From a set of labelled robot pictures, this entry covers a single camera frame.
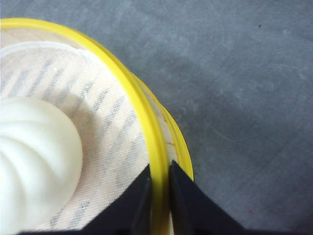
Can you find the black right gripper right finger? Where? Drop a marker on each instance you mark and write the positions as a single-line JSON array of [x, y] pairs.
[[192, 210]]

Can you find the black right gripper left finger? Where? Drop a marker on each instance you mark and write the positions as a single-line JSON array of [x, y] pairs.
[[131, 212]]

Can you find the bamboo steamer basket single bun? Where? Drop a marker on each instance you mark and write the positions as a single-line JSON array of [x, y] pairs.
[[164, 140]]

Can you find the white steamer liner cloth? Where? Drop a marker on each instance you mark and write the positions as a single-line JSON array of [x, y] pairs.
[[76, 82]]

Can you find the white steamed bun single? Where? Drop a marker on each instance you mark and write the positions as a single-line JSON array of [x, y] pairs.
[[40, 162]]

